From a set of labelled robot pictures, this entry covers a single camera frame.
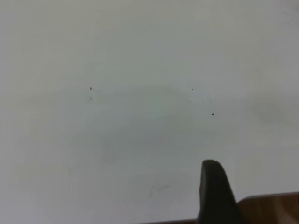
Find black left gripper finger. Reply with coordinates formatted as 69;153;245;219
198;159;245;224

